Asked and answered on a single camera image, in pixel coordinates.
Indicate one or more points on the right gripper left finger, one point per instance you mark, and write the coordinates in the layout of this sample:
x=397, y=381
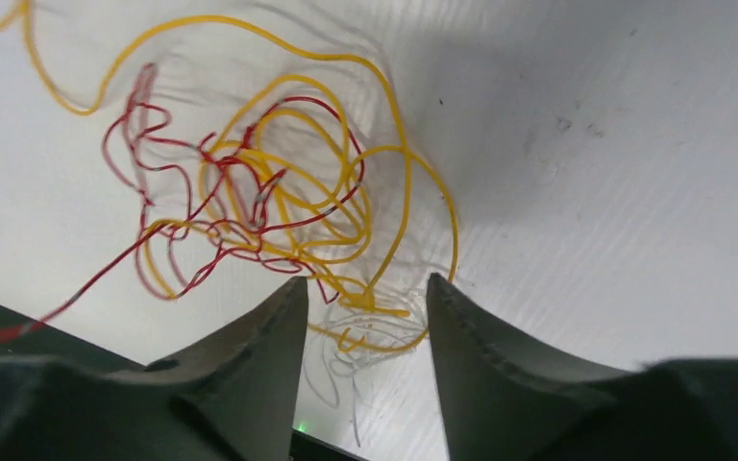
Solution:
x=229, y=396

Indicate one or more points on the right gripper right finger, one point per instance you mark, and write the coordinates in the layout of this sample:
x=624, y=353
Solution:
x=506, y=395

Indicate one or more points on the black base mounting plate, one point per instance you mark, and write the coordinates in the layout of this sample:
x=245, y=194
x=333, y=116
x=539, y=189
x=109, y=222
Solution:
x=53, y=341

